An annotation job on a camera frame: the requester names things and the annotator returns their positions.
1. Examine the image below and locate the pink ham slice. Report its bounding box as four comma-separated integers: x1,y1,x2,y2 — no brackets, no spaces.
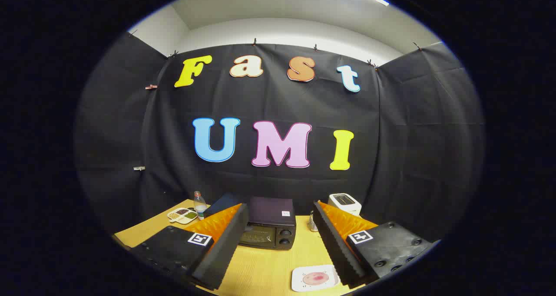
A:
303,272,328,286

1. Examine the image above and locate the divided snack plate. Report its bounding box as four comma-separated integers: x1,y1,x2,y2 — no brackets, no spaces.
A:
167,207,199,225

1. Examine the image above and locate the black toaster oven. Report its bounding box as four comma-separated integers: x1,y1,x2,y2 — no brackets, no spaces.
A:
238,196,297,250

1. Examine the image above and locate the black backdrop cloth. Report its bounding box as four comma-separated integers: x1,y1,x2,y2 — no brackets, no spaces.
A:
75,31,485,244

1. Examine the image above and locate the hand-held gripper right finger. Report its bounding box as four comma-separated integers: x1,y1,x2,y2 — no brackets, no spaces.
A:
313,201,437,289

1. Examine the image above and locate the white square plate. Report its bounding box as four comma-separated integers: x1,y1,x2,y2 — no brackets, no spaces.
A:
291,264,340,293

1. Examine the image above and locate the clear plastic bottle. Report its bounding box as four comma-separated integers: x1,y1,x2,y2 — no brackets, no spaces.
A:
194,191,208,220

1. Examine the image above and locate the white pop-up toaster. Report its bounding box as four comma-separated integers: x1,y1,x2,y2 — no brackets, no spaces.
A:
328,193,362,217

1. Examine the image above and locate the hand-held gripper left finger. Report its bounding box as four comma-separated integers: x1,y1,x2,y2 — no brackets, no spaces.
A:
130,203,249,290

